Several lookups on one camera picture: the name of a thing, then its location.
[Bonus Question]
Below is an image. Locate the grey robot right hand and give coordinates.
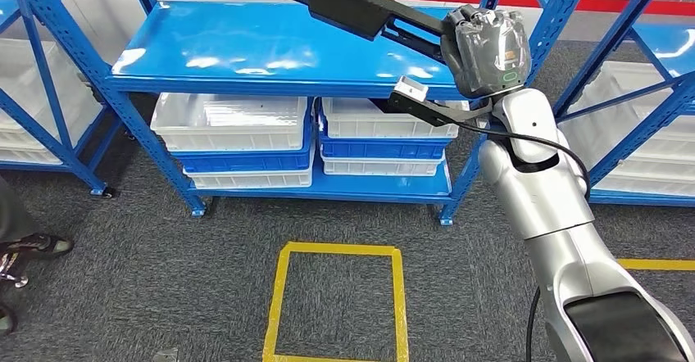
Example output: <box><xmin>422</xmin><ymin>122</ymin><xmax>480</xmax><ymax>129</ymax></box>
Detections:
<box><xmin>440</xmin><ymin>3</ymin><xmax>533</xmax><ymax>101</ymax></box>

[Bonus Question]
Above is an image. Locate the black plastic panel part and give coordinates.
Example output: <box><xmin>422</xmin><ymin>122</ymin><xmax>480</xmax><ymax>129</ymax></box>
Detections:
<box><xmin>195</xmin><ymin>0</ymin><xmax>462</xmax><ymax>65</ymax></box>

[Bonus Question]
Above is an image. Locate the blue metal shelf rack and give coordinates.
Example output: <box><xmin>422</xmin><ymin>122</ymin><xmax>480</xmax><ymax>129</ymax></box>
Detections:
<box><xmin>553</xmin><ymin>0</ymin><xmax>695</xmax><ymax>209</ymax></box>
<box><xmin>2</xmin><ymin>0</ymin><xmax>601</xmax><ymax>226</ymax></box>
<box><xmin>0</xmin><ymin>0</ymin><xmax>118</xmax><ymax>198</ymax></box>

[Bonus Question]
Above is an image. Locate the white plastic bin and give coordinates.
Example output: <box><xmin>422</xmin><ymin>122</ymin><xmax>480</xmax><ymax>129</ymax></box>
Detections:
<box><xmin>559</xmin><ymin>60</ymin><xmax>695</xmax><ymax>149</ymax></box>
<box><xmin>183</xmin><ymin>156</ymin><xmax>316</xmax><ymax>190</ymax></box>
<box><xmin>320</xmin><ymin>150</ymin><xmax>447</xmax><ymax>177</ymax></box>
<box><xmin>320</xmin><ymin>97</ymin><xmax>469</xmax><ymax>140</ymax></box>
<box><xmin>151</xmin><ymin>93</ymin><xmax>310</xmax><ymax>153</ymax></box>
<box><xmin>592</xmin><ymin>142</ymin><xmax>695</xmax><ymax>198</ymax></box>
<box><xmin>0</xmin><ymin>38</ymin><xmax>104</xmax><ymax>165</ymax></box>

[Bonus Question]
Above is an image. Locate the person's foot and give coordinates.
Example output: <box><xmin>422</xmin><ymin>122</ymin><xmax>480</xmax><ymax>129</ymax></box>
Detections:
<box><xmin>0</xmin><ymin>233</ymin><xmax>75</xmax><ymax>261</ymax></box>

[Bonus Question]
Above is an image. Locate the person's leg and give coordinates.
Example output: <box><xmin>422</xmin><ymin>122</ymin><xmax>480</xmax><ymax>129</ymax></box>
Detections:
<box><xmin>0</xmin><ymin>176</ymin><xmax>40</xmax><ymax>244</ymax></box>

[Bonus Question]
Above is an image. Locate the chrome chair base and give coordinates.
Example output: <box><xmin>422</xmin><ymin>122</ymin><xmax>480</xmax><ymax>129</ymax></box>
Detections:
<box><xmin>0</xmin><ymin>251</ymin><xmax>30</xmax><ymax>290</ymax></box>

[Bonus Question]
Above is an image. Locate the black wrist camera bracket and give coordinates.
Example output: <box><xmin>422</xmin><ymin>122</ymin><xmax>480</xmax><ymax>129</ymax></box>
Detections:
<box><xmin>371</xmin><ymin>90</ymin><xmax>495</xmax><ymax>129</ymax></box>

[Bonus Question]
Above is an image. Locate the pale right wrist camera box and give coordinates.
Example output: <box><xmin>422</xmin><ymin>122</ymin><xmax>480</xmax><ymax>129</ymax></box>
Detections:
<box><xmin>393</xmin><ymin>75</ymin><xmax>429</xmax><ymax>103</ymax></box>

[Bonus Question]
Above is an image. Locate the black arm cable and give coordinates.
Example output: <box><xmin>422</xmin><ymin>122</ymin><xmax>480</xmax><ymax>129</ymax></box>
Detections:
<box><xmin>456</xmin><ymin>120</ymin><xmax>593</xmax><ymax>362</ymax></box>

